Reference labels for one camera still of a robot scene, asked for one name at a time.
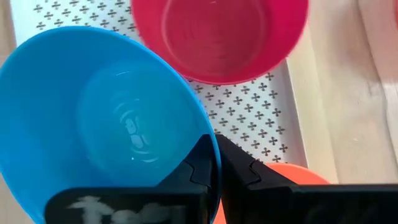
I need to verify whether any white perforated metal tray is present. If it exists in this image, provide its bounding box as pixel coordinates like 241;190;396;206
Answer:
9;0;308;169

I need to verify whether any red plastic mini bowl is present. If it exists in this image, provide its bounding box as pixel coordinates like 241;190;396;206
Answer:
130;0;309;85

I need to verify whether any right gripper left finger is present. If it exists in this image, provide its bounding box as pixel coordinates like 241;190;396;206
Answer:
44;133;218;224

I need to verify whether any orange plastic mini bowl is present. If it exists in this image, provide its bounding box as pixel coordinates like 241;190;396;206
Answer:
213;162;330;224

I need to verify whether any blue plastic mini bowl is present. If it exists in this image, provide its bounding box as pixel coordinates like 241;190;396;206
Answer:
0;26;223;224

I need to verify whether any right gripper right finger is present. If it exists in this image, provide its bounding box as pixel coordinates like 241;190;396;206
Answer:
216;134;398;224

